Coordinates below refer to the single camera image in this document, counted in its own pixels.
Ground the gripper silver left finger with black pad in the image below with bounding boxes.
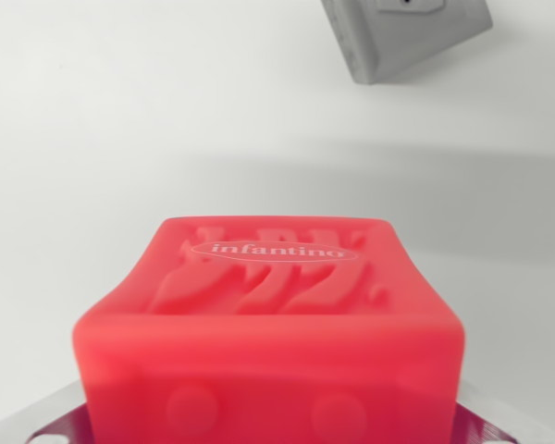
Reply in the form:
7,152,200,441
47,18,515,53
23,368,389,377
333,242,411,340
0,382,96,444

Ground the red infantino rubber cube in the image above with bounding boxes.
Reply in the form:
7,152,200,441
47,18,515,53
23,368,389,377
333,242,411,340
70,215,465,444

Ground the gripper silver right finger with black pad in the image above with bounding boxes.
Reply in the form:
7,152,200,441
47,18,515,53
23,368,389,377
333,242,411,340
448,379,533,444

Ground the grey rubber cube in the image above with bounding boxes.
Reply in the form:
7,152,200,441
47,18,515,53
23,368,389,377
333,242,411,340
320,0,494,86

